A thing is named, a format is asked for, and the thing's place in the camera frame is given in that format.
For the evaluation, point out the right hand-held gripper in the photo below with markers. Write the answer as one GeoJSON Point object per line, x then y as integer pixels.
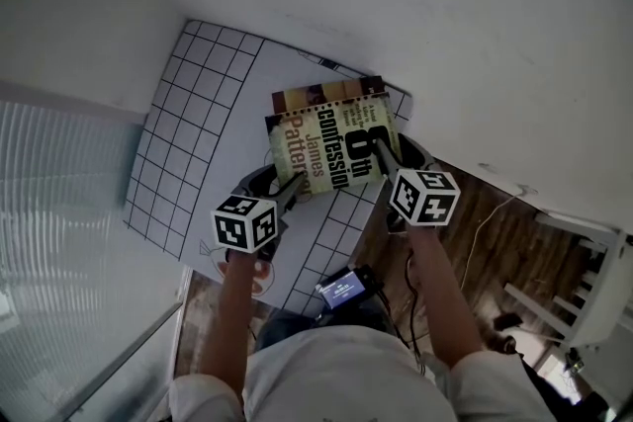
{"type": "Point", "coordinates": [425, 197]}

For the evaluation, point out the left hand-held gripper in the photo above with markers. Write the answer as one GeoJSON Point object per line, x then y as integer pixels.
{"type": "Point", "coordinates": [237, 227]}

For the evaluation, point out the green cover book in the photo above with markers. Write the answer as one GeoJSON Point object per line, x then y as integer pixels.
{"type": "Point", "coordinates": [316, 138]}

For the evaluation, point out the brown cover book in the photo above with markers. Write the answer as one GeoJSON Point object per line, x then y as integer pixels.
{"type": "Point", "coordinates": [336, 89]}

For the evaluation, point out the person's left forearm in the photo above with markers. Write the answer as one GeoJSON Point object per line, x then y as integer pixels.
{"type": "Point", "coordinates": [227, 321]}

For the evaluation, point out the person's right forearm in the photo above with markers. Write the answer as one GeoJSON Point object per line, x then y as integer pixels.
{"type": "Point", "coordinates": [440, 291]}

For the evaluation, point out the white grid mat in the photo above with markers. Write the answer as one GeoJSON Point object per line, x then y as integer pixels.
{"type": "Point", "coordinates": [198, 123]}

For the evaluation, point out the black screen device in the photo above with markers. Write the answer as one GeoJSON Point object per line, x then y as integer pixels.
{"type": "Point", "coordinates": [343, 289]}

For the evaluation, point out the person's dark trousers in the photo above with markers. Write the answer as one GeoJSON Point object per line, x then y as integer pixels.
{"type": "Point", "coordinates": [287, 328]}

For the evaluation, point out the person's white shirt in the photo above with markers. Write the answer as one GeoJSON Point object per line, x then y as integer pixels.
{"type": "Point", "coordinates": [346, 380]}

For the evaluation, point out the white window blinds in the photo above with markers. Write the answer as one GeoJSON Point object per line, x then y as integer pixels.
{"type": "Point", "coordinates": [59, 188]}

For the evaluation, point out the white wooden chair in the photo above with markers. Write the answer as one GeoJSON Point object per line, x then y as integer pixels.
{"type": "Point", "coordinates": [601, 272]}

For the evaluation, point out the black bag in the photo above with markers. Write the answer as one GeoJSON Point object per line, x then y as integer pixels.
{"type": "Point", "coordinates": [549, 390]}

